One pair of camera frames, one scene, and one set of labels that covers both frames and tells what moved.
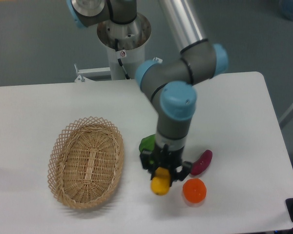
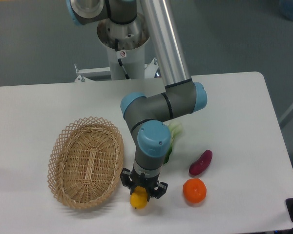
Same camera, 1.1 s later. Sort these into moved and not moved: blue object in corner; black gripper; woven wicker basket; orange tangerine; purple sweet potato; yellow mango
Moved: yellow mango; black gripper
Not moved: woven wicker basket; purple sweet potato; blue object in corner; orange tangerine
